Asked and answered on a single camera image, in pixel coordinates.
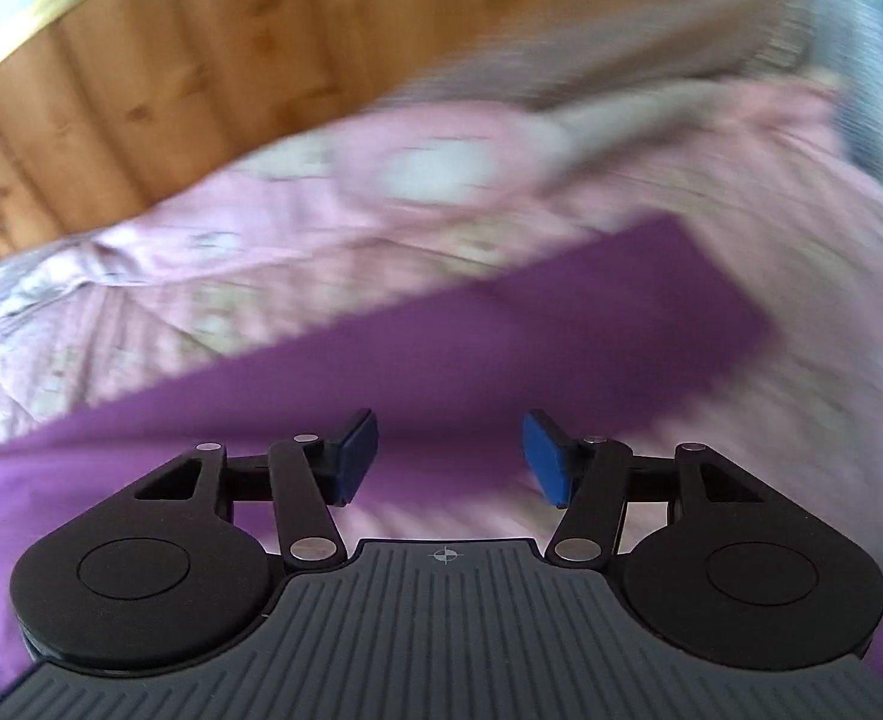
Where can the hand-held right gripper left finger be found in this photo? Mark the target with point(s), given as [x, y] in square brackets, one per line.
[355, 457]

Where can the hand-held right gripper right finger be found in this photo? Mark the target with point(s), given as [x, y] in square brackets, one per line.
[546, 457]

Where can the purple garment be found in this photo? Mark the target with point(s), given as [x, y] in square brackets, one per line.
[486, 330]

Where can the pink bear-printed blanket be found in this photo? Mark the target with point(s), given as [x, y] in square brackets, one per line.
[786, 240]

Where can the clear bubble wrap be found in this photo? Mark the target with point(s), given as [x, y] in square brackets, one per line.
[636, 52]

